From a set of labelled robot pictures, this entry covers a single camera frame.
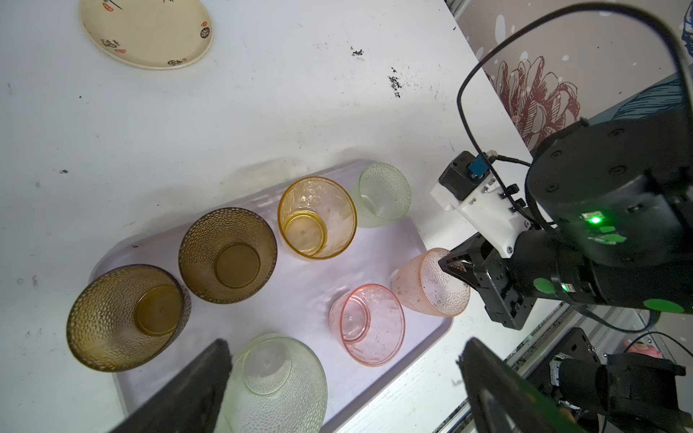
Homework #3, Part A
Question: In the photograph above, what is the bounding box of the small brown textured cup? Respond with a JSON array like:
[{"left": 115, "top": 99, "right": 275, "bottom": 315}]
[{"left": 66, "top": 264, "right": 191, "bottom": 373}]

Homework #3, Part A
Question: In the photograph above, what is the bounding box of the pink plush toy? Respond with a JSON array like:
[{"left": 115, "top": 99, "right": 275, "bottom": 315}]
[{"left": 624, "top": 341, "right": 663, "bottom": 359}]

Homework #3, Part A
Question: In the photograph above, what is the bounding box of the yellow amber cup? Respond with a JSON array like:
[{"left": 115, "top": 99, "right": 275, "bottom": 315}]
[{"left": 277, "top": 176, "right": 357, "bottom": 261}]

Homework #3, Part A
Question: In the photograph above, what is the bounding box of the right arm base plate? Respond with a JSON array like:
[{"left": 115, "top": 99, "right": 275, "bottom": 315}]
[{"left": 525, "top": 328, "right": 600, "bottom": 402}]

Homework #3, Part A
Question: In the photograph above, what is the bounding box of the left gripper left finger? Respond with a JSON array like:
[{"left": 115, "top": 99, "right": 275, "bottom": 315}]
[{"left": 114, "top": 339, "right": 232, "bottom": 432}]

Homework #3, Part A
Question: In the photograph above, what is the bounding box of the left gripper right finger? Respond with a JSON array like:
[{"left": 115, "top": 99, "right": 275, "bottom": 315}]
[{"left": 458, "top": 338, "right": 582, "bottom": 432}]

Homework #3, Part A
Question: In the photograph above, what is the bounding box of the pale green textured cup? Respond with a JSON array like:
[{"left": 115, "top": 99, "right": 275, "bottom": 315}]
[{"left": 350, "top": 162, "right": 411, "bottom": 228}]

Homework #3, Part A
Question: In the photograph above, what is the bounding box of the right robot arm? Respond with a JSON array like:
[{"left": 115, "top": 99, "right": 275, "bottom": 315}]
[{"left": 433, "top": 108, "right": 692, "bottom": 329}]

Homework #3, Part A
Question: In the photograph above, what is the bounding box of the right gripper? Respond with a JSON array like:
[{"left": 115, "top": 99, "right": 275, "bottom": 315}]
[{"left": 438, "top": 233, "right": 537, "bottom": 330}]

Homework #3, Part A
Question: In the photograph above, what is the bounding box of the tall pale green cup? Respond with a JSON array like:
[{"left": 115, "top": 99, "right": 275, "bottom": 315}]
[{"left": 215, "top": 333, "right": 328, "bottom": 432}]

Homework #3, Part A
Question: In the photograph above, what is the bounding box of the dark olive cup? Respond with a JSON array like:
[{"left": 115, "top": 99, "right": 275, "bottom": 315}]
[{"left": 178, "top": 207, "right": 278, "bottom": 304}]

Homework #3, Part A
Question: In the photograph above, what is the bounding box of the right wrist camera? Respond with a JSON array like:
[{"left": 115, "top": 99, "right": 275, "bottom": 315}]
[{"left": 431, "top": 151, "right": 531, "bottom": 259}]

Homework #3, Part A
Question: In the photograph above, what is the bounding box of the cream patterned saucer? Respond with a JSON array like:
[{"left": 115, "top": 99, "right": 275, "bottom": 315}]
[{"left": 78, "top": 0, "right": 215, "bottom": 70}]

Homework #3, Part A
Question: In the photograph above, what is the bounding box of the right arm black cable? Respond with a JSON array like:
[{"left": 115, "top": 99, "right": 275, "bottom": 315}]
[{"left": 456, "top": 1, "right": 693, "bottom": 228}]

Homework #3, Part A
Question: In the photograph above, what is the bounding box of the pink clear cup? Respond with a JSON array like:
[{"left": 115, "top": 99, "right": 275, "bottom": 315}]
[{"left": 328, "top": 283, "right": 406, "bottom": 367}]

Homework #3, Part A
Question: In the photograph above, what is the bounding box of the salmon textured cup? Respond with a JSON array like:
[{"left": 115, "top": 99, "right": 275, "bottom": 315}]
[{"left": 392, "top": 248, "right": 471, "bottom": 317}]

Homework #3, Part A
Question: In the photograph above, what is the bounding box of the lilac plastic tray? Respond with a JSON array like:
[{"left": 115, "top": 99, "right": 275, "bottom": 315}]
[{"left": 116, "top": 218, "right": 452, "bottom": 432}]

